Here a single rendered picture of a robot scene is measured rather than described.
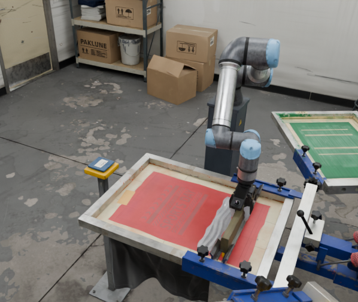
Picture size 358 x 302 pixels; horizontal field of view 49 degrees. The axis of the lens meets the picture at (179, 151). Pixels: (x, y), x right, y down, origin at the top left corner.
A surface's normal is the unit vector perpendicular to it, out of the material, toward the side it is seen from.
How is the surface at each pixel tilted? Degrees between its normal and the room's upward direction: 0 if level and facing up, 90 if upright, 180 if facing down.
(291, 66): 90
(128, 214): 0
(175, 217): 0
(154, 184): 0
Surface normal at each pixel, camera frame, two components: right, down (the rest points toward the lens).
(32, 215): 0.03, -0.85
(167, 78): -0.63, 0.40
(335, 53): -0.43, 0.47
